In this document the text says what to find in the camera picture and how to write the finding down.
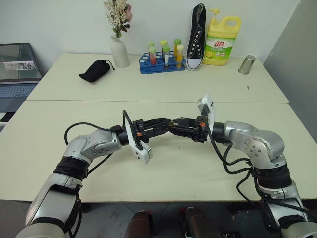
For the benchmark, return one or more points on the black canvas sneaker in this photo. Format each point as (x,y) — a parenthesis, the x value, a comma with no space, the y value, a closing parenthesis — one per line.
(196,39)

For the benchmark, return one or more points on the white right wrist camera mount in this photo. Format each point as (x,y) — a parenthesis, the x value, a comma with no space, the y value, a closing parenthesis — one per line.
(208,104)

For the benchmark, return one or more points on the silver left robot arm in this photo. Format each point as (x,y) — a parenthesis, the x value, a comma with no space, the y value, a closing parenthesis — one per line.
(99,143)

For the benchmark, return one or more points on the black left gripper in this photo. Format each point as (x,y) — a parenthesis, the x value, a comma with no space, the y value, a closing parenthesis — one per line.
(141,131)

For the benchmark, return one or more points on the white ceramic vase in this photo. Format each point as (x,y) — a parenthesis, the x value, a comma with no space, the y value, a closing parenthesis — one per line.
(120,53)

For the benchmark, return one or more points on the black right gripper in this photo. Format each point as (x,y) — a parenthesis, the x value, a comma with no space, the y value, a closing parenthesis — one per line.
(200,131)

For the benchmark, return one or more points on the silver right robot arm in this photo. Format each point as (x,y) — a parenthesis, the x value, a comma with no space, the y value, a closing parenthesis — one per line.
(260,141)

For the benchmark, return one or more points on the dried flower bouquet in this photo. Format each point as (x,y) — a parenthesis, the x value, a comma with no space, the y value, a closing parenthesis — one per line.
(116,15)

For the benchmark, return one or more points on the green capped test tube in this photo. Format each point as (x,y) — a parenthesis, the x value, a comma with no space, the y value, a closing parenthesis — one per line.
(176,44)
(163,44)
(150,44)

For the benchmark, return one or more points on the yellow detergent pump bottle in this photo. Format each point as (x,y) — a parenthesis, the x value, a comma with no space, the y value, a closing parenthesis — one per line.
(219,44)

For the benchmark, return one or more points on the grey laptop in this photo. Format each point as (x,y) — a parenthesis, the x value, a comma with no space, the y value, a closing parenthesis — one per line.
(17,72)

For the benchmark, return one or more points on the green capped red liquid tube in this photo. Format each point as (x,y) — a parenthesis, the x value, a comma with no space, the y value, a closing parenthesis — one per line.
(152,55)

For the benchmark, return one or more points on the stainless steel cup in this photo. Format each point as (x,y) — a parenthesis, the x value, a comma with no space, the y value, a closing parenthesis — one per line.
(246,65)

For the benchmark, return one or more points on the blue test tube rack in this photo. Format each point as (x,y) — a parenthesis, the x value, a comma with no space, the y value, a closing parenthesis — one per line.
(161,67)

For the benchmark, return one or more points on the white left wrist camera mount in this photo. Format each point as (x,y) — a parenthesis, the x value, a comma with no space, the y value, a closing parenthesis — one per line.
(138,153)

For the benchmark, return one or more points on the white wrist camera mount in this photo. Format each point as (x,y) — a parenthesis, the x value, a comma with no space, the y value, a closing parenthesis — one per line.
(138,153)
(208,104)

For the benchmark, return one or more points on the green capped labelled dark tube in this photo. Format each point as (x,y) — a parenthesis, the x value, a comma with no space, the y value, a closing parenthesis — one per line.
(167,57)

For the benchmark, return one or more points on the black smartphone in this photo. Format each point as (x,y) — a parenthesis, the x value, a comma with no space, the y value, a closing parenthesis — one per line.
(7,116)

